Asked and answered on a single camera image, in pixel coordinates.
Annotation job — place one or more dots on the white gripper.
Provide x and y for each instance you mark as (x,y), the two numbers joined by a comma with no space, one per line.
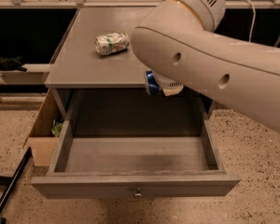
(168,82)

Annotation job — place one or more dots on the black object on rail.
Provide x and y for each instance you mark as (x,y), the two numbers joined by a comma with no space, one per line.
(11,64)

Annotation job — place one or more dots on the blue pepsi can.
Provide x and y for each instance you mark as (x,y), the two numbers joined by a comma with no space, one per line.
(152,87)

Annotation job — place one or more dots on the metal drawer knob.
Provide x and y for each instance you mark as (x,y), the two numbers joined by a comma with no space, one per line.
(138,193)

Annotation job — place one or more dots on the grey cabinet with counter top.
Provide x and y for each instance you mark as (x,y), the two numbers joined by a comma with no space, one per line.
(108,93)

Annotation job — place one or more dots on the brown cardboard box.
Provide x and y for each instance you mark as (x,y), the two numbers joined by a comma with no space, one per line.
(40,139)

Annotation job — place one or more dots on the black stand leg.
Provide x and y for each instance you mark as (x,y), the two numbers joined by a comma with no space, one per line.
(9,182)

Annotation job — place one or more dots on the crushed green white can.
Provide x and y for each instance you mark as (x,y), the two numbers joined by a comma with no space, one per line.
(111,43)

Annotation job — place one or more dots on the green snack bag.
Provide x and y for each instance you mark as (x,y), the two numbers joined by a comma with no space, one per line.
(57,128)

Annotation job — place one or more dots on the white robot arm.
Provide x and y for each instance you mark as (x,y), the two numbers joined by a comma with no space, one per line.
(177,40)

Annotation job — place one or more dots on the open grey top drawer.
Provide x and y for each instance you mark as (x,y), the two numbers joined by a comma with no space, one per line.
(114,167)

